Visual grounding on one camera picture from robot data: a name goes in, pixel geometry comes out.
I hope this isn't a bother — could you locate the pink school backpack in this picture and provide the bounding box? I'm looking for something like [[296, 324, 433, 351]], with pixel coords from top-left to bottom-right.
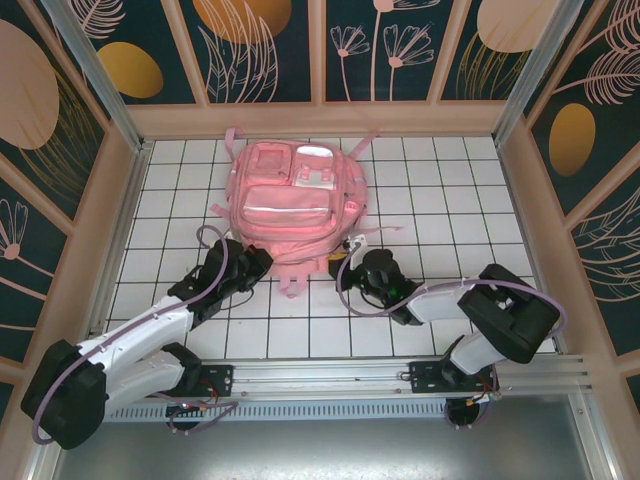
[[209, 126, 406, 300]]

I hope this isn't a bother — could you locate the small wiring connector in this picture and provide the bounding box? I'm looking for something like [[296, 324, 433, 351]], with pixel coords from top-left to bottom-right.
[[462, 389, 502, 407], [167, 399, 214, 417]]

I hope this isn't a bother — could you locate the grey sheet metal panel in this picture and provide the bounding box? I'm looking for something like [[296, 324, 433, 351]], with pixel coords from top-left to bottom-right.
[[49, 419, 601, 480]]

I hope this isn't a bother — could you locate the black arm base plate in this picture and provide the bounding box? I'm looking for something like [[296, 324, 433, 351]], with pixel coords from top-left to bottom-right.
[[408, 359, 501, 396], [197, 363, 235, 397]]

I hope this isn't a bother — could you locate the aluminium side rail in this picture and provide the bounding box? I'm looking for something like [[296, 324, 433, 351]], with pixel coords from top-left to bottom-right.
[[79, 142, 154, 361]]

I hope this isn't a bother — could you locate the aluminium mounting rail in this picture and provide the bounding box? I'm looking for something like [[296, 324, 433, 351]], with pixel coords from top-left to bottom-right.
[[47, 355, 594, 404]]

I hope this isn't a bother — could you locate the perforated metal cable tray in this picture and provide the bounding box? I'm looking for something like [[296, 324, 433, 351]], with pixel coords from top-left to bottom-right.
[[99, 402, 571, 424]]

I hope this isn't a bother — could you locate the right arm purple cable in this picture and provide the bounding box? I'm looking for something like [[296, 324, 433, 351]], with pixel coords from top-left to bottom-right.
[[337, 244, 572, 431]]

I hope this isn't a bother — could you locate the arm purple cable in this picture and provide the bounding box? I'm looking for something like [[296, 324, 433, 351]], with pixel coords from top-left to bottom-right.
[[31, 224, 241, 446], [337, 244, 572, 431]]

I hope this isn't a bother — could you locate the aluminium frame post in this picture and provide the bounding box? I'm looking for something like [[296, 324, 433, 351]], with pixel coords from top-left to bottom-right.
[[42, 0, 146, 156], [492, 0, 601, 146]]

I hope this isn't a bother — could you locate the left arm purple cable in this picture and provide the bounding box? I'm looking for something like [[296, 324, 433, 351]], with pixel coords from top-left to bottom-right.
[[31, 224, 241, 446]]

